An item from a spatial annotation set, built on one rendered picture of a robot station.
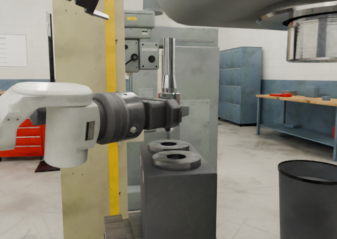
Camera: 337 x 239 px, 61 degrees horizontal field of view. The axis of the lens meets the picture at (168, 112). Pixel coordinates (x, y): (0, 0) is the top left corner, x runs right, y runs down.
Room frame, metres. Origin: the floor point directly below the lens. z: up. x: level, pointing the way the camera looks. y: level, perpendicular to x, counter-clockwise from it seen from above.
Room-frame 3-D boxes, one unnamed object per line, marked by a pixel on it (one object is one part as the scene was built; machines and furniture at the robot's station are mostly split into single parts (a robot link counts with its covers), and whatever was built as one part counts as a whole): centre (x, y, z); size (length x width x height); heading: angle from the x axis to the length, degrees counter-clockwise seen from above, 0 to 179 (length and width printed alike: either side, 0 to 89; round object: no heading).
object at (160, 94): (0.61, 0.00, 1.23); 0.05 x 0.05 x 0.01
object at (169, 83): (0.61, 0.00, 1.29); 0.03 x 0.03 x 0.11
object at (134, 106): (0.54, 0.06, 1.20); 0.13 x 0.12 x 0.10; 48
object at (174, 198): (0.56, -0.01, 1.03); 0.22 x 0.12 x 0.20; 8
